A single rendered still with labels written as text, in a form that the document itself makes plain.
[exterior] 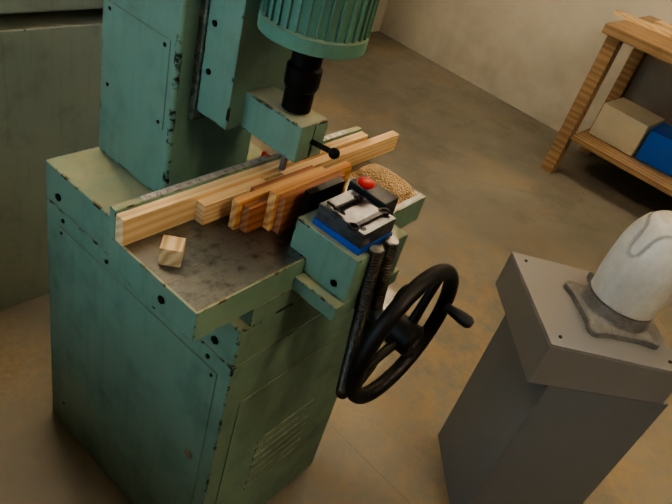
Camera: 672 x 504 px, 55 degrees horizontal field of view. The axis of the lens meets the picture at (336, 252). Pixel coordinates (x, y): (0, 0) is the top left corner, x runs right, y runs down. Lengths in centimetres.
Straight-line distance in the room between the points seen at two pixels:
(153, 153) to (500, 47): 365
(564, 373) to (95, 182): 105
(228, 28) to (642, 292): 99
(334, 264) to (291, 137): 23
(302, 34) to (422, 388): 147
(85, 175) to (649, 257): 115
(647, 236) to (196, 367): 95
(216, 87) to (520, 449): 110
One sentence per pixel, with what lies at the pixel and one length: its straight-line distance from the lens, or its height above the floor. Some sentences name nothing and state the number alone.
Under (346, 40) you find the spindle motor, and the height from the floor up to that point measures 123.
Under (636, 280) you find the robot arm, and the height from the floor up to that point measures 85.
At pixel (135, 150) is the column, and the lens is 132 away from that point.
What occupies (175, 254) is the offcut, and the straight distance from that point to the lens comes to 98.
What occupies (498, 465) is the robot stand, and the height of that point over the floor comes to 29.
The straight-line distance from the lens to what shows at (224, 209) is 110.
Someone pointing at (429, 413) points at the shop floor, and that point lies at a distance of 215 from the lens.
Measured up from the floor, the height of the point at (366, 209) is 100.
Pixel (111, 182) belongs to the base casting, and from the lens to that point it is 134.
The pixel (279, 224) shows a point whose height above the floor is 92.
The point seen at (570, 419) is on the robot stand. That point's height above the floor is 50.
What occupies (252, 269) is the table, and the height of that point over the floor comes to 90.
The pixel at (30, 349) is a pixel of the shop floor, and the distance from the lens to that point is 210.
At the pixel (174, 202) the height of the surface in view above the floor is 95.
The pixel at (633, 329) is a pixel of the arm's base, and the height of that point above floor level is 74.
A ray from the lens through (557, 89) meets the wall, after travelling 453.
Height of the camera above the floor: 155
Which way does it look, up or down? 36 degrees down
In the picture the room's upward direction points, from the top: 17 degrees clockwise
